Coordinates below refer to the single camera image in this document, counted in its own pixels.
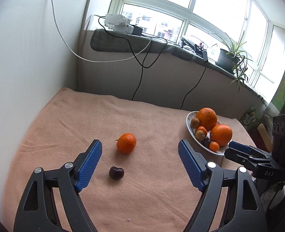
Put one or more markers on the small tangerine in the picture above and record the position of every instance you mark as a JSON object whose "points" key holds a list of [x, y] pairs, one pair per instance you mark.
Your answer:
{"points": [[214, 146], [201, 129]]}

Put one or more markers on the white device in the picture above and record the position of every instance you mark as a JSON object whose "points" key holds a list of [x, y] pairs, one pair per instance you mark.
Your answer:
{"points": [[113, 19]]}

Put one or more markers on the cardboard piece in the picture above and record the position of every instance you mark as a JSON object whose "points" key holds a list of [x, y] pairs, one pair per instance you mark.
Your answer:
{"points": [[263, 135]]}

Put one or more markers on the black stand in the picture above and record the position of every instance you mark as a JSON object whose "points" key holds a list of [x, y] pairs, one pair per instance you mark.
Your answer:
{"points": [[188, 42]]}

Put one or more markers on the small yellow-brown fruit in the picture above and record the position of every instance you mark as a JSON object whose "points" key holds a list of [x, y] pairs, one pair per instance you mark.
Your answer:
{"points": [[200, 135]]}

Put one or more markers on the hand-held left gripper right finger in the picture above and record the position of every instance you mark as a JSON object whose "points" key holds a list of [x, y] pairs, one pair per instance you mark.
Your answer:
{"points": [[190, 166]]}

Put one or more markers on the potted spider plant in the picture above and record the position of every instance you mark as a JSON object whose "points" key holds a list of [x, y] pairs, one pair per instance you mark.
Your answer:
{"points": [[225, 59]]}

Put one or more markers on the black power adapter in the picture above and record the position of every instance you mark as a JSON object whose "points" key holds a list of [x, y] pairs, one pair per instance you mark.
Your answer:
{"points": [[204, 56]]}

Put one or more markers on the peach towel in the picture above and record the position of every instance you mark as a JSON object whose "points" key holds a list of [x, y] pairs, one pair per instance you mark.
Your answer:
{"points": [[145, 198]]}

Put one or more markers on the large orange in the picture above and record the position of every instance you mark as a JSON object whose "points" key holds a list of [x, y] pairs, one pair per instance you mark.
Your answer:
{"points": [[221, 135], [206, 118]]}

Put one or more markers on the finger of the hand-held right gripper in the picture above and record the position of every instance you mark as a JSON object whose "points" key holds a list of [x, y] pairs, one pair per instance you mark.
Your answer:
{"points": [[236, 145], [239, 158]]}

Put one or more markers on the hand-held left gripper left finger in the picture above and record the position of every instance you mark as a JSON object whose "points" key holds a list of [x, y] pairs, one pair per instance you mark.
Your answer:
{"points": [[89, 166]]}

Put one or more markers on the white plate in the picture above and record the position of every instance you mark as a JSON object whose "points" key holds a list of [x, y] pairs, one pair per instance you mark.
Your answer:
{"points": [[190, 130]]}

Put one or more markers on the brown kiwi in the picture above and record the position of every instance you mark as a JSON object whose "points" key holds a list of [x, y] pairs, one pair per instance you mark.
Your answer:
{"points": [[195, 122]]}

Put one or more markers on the green package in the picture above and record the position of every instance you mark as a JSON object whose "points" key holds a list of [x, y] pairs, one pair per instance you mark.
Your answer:
{"points": [[250, 118]]}

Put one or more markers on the tangerine with stem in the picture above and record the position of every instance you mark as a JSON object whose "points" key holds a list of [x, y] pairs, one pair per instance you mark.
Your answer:
{"points": [[126, 143]]}

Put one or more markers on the grey sill cloth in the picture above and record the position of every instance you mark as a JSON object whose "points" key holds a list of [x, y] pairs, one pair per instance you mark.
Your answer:
{"points": [[113, 43]]}

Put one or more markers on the black box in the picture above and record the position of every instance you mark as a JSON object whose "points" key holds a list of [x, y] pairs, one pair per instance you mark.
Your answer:
{"points": [[137, 30]]}

